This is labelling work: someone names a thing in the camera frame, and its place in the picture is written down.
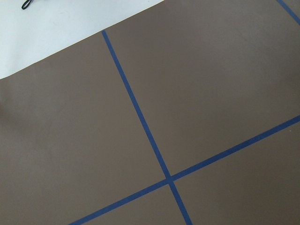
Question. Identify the brown table mat blue grid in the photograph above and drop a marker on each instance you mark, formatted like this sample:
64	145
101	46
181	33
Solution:
187	113

